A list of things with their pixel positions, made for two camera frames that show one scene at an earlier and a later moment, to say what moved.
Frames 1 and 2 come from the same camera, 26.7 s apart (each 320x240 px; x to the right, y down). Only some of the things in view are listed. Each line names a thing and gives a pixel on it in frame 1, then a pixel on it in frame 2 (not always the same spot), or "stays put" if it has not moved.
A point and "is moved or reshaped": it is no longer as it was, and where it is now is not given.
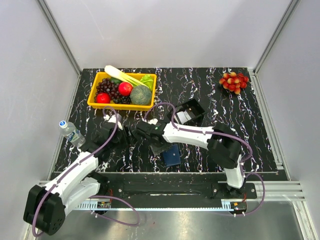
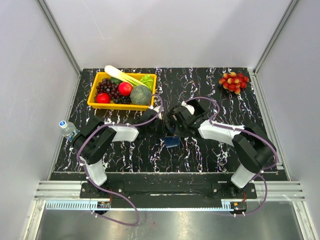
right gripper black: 151,144 → 177,129
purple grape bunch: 107,86 stays put
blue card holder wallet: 171,155 is moved or reshaped
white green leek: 114,72 stays put
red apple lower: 103,98 stays put
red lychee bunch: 234,82 stays put
